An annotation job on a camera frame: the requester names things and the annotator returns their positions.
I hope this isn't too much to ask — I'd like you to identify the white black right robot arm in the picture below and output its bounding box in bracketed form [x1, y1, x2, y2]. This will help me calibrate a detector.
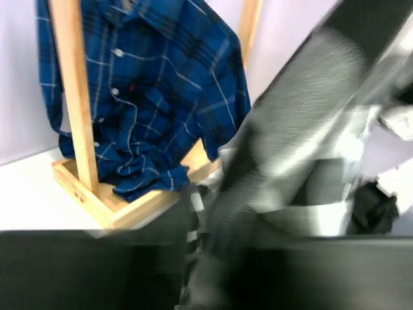
[347, 105, 412, 236]

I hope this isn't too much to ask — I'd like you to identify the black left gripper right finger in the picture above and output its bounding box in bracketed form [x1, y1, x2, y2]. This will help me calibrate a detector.
[228, 237, 412, 310]

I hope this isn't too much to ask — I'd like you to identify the blue plaid shirt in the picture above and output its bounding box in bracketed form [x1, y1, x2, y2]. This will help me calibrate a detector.
[35, 0, 252, 203]

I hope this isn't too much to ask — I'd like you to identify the black white checkered shirt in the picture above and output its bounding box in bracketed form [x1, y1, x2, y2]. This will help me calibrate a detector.
[180, 1, 412, 309]

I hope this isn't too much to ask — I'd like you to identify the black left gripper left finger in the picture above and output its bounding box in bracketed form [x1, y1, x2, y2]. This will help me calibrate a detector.
[1, 231, 186, 309]

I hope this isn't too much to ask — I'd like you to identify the wooden clothes rack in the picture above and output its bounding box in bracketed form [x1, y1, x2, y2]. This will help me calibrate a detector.
[48, 0, 264, 231]

